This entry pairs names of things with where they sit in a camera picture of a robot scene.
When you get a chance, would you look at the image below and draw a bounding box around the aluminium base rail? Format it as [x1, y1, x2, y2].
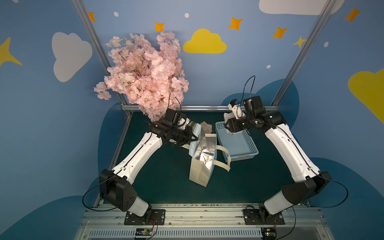
[75, 203, 334, 240]

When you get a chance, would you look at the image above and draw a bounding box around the pink cherry blossom tree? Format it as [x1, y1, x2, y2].
[94, 32, 189, 122]

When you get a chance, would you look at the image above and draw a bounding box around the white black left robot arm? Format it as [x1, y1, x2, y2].
[99, 109, 199, 218]

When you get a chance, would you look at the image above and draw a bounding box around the aluminium frame post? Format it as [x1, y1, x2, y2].
[270, 0, 345, 108]
[71, 0, 128, 106]

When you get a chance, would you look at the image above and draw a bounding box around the aluminium rear crossbar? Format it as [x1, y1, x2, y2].
[121, 104, 280, 113]

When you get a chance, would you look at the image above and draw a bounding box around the aluminium frame post left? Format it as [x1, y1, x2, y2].
[71, 0, 128, 106]

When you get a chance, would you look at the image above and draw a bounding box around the green circuit board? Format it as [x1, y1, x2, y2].
[135, 228, 154, 237]
[261, 228, 277, 240]

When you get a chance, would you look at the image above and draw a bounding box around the aluminium frame post right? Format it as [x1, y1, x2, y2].
[270, 0, 345, 108]

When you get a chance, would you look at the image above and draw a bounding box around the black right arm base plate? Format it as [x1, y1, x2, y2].
[243, 209, 285, 225]

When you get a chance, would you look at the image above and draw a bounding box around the left green circuit board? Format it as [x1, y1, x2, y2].
[135, 228, 154, 237]

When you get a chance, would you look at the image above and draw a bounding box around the light blue perforated basket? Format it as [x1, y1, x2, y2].
[215, 122, 259, 162]

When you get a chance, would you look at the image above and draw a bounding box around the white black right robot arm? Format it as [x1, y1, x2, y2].
[225, 96, 332, 219]

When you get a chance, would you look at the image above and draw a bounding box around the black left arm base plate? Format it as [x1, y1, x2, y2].
[124, 209, 166, 226]

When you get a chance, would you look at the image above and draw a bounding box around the light blue insulated delivery bag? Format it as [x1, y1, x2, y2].
[187, 124, 232, 187]

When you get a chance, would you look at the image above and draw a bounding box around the right green circuit board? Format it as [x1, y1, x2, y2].
[261, 228, 277, 240]

